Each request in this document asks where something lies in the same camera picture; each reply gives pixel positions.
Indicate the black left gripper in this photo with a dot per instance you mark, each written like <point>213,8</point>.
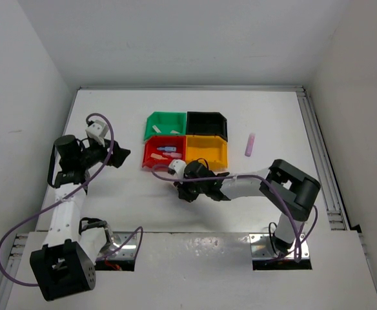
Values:
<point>116,158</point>

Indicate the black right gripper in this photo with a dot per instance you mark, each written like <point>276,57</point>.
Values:
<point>184,194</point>

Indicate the orange correction tape dispenser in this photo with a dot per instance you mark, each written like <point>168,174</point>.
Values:
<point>157,156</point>

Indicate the beige white mini stapler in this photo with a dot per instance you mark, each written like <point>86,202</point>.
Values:
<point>156,129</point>

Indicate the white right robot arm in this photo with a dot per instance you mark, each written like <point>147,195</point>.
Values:
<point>291,190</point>

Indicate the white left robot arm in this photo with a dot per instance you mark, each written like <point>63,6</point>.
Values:
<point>64,265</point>

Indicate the yellow plastic bin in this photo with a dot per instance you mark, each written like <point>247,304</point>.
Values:
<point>211,148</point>

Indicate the red plastic bin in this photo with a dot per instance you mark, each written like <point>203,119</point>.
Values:
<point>154,142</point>

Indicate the black plastic bin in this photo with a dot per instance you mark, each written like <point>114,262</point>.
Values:
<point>207,124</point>

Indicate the green plastic bin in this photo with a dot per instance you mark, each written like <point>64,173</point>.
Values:
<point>166,121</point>

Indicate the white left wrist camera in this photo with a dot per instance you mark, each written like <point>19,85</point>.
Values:
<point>97,131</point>

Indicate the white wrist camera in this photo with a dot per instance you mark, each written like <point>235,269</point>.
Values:
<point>177,167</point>
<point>97,131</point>

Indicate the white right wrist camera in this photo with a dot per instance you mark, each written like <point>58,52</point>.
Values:
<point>177,167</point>

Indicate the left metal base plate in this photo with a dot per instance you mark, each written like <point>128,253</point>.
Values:
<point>119,249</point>

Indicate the metal base plate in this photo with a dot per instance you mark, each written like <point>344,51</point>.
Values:
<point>262,249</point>
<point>119,249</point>

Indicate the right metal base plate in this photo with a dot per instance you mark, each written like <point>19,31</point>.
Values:
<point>262,249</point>

